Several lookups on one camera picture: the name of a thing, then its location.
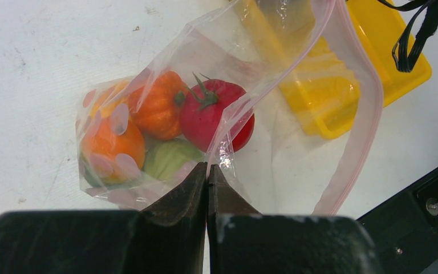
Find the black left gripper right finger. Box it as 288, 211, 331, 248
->
207, 164, 383, 273

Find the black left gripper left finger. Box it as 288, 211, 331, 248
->
0, 163, 208, 273

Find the green cabbage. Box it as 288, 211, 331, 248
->
142, 138, 204, 181

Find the green orange mango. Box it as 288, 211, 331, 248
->
80, 116, 145, 187

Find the red tomato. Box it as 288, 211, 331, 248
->
179, 74, 246, 152

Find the orange pumpkin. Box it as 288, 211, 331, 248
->
128, 71, 187, 141

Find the clear pink-dotted zip bag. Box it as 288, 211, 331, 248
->
75, 1, 383, 215

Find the yellow bell pepper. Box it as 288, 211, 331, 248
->
89, 80, 129, 118

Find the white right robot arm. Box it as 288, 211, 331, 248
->
358, 167, 438, 273

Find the yellow plastic tray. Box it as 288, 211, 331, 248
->
238, 1, 432, 139

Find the black wrist strap loop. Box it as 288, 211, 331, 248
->
376, 0, 438, 73

